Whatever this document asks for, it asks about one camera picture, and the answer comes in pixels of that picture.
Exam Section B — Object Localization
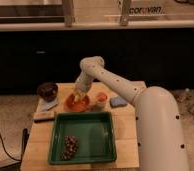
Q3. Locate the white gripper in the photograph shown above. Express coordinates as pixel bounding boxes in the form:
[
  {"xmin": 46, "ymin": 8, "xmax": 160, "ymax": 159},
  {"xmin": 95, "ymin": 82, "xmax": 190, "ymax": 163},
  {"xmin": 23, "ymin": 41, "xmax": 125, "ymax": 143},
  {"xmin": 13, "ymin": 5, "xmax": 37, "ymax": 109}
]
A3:
[{"xmin": 75, "ymin": 72, "xmax": 94, "ymax": 93}]

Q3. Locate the black cable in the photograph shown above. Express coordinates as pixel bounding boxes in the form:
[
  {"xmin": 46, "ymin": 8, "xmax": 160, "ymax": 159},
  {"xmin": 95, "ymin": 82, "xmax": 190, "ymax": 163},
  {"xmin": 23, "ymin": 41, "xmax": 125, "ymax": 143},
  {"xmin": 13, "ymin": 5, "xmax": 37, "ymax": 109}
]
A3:
[{"xmin": 0, "ymin": 114, "xmax": 22, "ymax": 163}]

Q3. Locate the dark brown bowl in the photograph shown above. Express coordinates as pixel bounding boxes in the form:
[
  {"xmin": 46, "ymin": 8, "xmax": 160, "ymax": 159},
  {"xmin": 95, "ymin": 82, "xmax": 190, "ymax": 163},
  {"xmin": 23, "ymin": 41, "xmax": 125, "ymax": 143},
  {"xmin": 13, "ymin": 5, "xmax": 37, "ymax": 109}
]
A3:
[{"xmin": 37, "ymin": 82, "xmax": 58, "ymax": 102}]

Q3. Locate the grey cloth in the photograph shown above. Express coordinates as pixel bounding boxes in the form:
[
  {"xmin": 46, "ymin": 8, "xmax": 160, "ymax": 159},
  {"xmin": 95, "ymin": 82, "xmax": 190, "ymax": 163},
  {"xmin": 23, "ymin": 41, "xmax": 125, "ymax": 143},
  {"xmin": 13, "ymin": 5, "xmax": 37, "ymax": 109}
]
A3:
[{"xmin": 41, "ymin": 99, "xmax": 59, "ymax": 111}]

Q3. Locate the blue sponge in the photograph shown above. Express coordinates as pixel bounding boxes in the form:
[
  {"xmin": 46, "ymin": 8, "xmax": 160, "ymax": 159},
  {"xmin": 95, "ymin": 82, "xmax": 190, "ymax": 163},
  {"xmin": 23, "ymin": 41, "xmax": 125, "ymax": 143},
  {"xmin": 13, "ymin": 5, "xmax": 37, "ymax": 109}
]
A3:
[{"xmin": 110, "ymin": 96, "xmax": 127, "ymax": 108}]

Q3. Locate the red bowl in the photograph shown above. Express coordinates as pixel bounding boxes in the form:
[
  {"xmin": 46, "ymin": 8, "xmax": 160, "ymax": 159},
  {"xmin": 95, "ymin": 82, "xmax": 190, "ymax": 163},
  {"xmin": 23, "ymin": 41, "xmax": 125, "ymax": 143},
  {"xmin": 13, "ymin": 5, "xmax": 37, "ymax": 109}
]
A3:
[{"xmin": 65, "ymin": 94, "xmax": 90, "ymax": 112}]

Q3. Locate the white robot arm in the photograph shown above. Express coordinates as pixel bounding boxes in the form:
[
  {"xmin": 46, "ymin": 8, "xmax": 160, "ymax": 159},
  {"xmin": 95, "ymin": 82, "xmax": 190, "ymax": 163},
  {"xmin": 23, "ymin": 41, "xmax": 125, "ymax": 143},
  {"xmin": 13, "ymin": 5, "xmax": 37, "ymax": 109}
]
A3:
[{"xmin": 75, "ymin": 56, "xmax": 190, "ymax": 171}]

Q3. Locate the bunch of dark grapes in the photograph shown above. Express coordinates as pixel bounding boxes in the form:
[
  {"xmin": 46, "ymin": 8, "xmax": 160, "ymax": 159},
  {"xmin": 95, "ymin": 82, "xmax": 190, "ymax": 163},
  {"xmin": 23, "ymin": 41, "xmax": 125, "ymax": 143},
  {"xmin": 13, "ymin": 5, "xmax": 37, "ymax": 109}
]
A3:
[{"xmin": 61, "ymin": 136, "xmax": 78, "ymax": 160}]

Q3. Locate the green plastic tray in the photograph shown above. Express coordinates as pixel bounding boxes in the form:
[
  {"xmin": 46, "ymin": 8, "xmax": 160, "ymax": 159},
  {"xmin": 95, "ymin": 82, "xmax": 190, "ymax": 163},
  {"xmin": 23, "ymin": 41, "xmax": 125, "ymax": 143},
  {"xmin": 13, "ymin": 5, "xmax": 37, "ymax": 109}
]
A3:
[{"xmin": 48, "ymin": 112, "xmax": 117, "ymax": 165}]

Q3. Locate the small orange cup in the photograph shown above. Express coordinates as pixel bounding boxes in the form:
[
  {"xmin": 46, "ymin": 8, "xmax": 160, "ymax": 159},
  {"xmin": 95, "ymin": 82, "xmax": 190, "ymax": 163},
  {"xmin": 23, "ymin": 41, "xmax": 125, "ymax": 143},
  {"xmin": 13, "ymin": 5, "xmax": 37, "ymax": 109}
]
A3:
[{"xmin": 96, "ymin": 92, "xmax": 108, "ymax": 108}]

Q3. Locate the wooden handled brush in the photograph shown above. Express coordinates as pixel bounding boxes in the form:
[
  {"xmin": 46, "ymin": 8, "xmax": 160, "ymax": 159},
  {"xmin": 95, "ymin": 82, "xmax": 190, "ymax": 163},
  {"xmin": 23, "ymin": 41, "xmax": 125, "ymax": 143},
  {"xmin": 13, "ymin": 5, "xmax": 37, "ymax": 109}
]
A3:
[{"xmin": 33, "ymin": 111, "xmax": 55, "ymax": 122}]

